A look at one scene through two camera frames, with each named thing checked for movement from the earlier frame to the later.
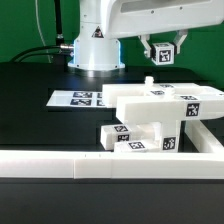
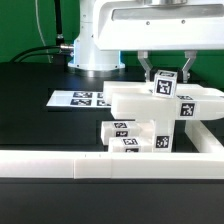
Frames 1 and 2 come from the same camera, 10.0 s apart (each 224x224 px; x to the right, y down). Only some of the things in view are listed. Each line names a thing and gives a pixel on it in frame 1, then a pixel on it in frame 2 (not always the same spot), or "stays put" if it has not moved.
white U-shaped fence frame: x=202 y=159 stays put
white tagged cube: x=162 y=53 → x=164 y=84
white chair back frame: x=164 y=102 stays put
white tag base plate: x=77 y=98 stays put
